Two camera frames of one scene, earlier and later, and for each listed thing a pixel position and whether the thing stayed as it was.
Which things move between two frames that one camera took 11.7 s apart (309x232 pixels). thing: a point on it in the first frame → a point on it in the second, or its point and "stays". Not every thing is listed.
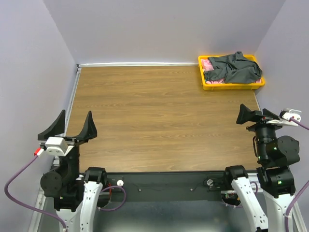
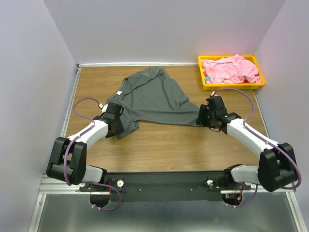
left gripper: (89, 131) → (119, 129)
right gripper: (245, 113) → (203, 110)
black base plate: (199, 186) stays
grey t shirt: (233, 68) → (150, 95)
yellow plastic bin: (214, 86) stays
